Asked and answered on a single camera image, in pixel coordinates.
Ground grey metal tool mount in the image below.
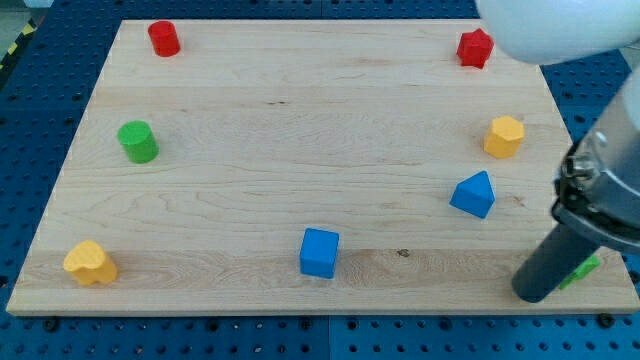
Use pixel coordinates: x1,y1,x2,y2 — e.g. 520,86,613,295
552,89,639,254

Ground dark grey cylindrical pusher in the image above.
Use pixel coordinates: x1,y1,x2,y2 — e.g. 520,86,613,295
511,224,600,303

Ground blue triangle block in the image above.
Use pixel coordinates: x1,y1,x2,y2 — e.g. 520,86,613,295
449,171,496,219

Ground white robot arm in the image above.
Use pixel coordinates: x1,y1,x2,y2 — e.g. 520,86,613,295
476,0,639,303

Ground yellow hexagon block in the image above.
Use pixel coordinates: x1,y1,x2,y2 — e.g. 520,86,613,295
483,116,525,159

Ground red star block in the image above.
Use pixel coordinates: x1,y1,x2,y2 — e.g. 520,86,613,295
456,28,494,69

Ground blue cube block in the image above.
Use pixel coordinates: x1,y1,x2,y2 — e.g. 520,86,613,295
299,228,340,279

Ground wooden board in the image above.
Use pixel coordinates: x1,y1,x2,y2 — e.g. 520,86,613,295
7,20,639,317

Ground green cylinder block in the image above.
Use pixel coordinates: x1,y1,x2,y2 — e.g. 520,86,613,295
117,120,159,164

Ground red cylinder block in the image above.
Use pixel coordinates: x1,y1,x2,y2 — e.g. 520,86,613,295
147,20,181,57

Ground yellow heart block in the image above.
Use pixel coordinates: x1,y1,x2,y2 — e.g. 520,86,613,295
63,240,118,286

